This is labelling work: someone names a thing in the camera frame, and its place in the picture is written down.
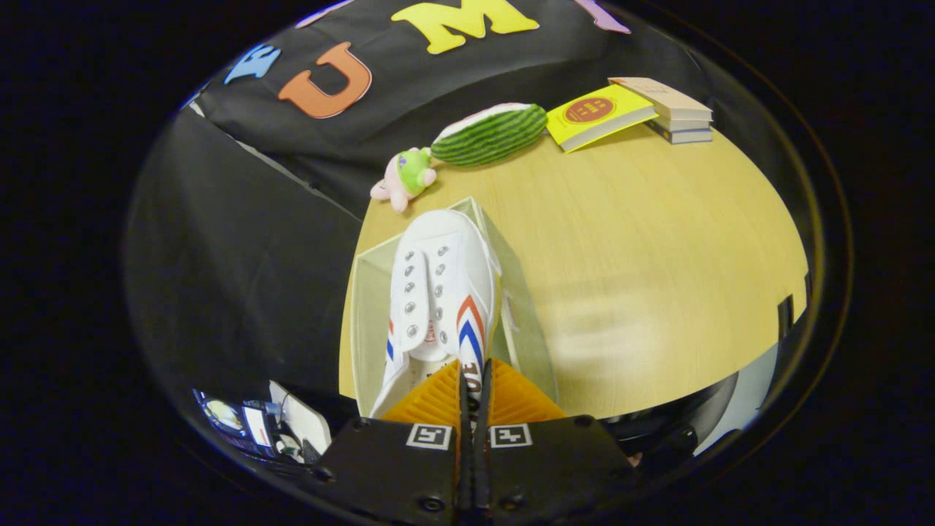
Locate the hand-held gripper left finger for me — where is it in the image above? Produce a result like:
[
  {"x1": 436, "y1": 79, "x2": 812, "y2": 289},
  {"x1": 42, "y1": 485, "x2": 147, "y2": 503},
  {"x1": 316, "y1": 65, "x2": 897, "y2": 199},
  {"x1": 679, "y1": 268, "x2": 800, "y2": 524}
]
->
[{"x1": 299, "y1": 360, "x2": 474, "y2": 525}]

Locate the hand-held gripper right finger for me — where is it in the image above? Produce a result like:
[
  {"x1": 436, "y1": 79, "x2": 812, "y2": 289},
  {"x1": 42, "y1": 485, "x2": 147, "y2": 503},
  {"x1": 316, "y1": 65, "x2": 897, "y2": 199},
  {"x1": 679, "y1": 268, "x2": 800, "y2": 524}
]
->
[{"x1": 475, "y1": 360, "x2": 652, "y2": 525}]

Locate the pale green storage box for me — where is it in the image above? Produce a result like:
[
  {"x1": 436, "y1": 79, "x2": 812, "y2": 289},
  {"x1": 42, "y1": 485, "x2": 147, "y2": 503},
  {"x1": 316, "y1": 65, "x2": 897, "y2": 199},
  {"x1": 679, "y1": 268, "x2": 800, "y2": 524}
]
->
[{"x1": 338, "y1": 196, "x2": 560, "y2": 419}]

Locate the white flat device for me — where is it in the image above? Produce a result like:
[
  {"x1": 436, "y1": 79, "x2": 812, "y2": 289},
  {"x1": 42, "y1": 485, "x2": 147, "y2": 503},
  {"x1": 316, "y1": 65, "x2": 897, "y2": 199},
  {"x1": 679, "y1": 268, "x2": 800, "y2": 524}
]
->
[{"x1": 269, "y1": 380, "x2": 333, "y2": 455}]

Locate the blue printed package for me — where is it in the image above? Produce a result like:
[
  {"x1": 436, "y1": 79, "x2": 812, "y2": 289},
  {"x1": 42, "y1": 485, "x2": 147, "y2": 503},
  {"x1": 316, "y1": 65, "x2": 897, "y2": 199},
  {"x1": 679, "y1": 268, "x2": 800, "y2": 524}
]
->
[{"x1": 194, "y1": 389, "x2": 275, "y2": 455}]

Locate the black backdrop cloth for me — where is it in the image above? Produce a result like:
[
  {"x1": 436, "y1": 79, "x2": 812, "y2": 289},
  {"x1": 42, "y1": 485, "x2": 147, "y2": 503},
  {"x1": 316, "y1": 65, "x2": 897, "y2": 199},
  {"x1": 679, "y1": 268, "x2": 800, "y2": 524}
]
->
[{"x1": 124, "y1": 0, "x2": 702, "y2": 439}]

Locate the pink plush toy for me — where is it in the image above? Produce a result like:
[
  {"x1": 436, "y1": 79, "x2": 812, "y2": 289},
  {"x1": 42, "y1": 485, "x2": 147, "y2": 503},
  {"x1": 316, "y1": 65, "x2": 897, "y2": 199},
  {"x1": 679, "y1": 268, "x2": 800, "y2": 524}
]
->
[{"x1": 370, "y1": 148, "x2": 438, "y2": 213}]

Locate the watermelon slice plush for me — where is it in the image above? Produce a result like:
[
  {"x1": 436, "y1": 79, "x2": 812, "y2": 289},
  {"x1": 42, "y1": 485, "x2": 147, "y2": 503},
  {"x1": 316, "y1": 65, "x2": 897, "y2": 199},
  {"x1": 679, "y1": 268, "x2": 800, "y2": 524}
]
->
[{"x1": 431, "y1": 102, "x2": 549, "y2": 167}]

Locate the yellow book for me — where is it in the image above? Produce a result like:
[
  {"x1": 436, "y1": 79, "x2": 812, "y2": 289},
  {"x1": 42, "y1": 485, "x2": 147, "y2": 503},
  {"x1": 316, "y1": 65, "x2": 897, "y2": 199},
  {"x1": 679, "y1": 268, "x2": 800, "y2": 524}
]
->
[{"x1": 546, "y1": 84, "x2": 659, "y2": 153}]

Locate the stack of beige books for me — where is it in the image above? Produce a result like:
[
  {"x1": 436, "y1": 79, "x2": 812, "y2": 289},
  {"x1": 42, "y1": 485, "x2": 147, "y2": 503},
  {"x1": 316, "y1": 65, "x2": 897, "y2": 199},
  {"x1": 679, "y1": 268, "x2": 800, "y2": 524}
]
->
[{"x1": 608, "y1": 77, "x2": 714, "y2": 145}]

